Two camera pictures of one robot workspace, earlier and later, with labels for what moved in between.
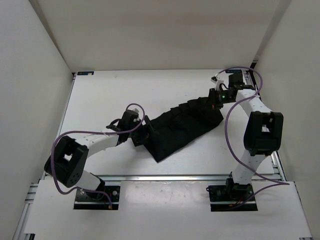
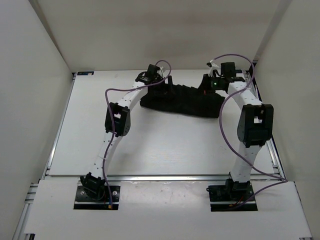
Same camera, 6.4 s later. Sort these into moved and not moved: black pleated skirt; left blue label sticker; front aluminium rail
Moved: black pleated skirt
Not moved: front aluminium rail; left blue label sticker
